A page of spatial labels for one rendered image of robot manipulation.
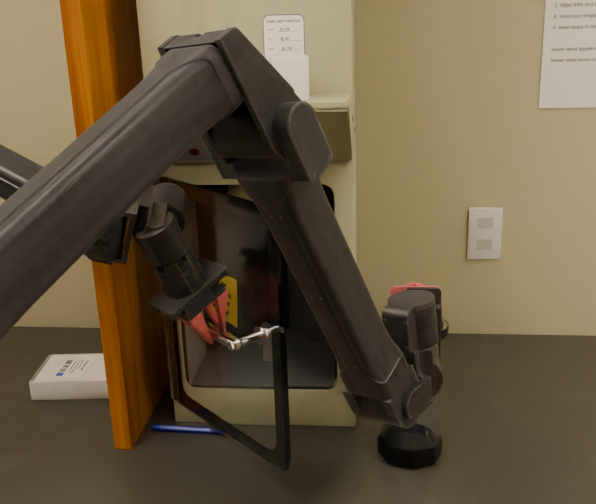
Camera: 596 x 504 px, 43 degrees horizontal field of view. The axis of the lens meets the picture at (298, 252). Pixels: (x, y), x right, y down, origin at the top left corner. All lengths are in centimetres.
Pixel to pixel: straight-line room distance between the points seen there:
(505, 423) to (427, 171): 55
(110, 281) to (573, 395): 85
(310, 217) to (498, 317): 107
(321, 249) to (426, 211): 93
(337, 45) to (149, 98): 61
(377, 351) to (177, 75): 39
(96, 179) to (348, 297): 33
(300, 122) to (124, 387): 74
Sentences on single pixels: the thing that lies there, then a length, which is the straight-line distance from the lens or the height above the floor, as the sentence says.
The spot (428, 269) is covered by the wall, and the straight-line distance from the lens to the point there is 168.
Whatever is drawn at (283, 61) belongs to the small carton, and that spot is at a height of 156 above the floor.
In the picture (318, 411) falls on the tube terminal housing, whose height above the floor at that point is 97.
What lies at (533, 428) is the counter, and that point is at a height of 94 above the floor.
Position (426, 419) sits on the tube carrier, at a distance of 121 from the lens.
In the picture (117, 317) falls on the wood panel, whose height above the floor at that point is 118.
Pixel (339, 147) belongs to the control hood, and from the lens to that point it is 112.
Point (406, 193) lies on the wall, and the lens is 163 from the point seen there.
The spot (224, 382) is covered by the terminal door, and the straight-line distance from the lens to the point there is 119.
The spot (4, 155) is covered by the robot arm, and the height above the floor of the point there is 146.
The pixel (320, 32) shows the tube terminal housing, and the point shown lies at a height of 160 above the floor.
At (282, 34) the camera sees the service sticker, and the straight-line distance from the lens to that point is 116.
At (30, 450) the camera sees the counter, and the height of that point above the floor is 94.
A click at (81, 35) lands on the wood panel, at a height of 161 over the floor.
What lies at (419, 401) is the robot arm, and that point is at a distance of 90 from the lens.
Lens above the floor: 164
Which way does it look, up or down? 18 degrees down
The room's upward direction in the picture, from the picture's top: 2 degrees counter-clockwise
